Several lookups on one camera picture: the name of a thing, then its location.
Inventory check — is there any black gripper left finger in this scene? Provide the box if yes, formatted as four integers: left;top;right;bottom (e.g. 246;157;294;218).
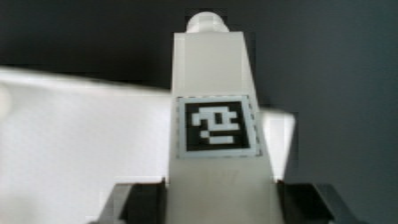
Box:
90;180;168;224

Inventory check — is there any white desk leg with tag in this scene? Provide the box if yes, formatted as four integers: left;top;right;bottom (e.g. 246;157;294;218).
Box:
168;12;285;224

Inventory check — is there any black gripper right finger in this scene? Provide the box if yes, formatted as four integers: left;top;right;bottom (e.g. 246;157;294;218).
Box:
278;180;370;224

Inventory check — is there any white desk top tray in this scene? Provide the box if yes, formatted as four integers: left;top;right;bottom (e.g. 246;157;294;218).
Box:
0;68;296;224

